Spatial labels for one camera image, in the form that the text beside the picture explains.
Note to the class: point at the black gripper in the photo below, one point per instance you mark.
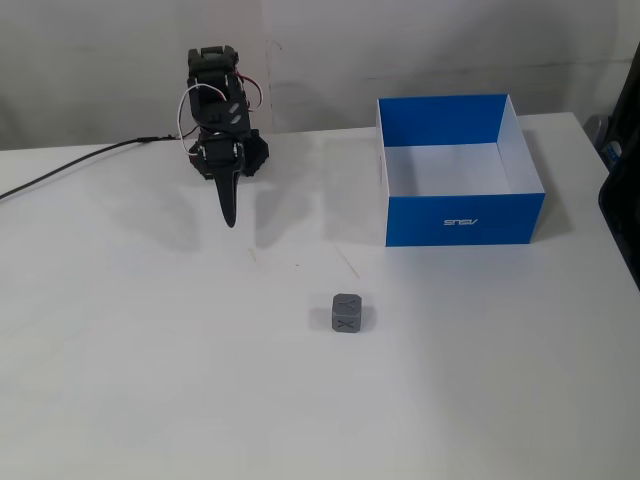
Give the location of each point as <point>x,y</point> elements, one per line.
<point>218,154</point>

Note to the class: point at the gray cube with letters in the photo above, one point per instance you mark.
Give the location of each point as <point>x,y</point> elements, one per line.
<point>346,314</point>

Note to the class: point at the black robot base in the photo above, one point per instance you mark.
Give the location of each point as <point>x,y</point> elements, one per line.
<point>257,152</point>

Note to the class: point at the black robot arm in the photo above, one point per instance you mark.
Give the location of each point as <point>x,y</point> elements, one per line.
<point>217,95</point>

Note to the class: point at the blue and white cardboard box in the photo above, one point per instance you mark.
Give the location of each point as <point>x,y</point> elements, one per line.
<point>462,220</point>

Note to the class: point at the gray device with blue label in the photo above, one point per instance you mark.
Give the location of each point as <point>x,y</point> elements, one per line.
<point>602,135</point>

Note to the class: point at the black case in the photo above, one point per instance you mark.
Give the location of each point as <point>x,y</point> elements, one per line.
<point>622,200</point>

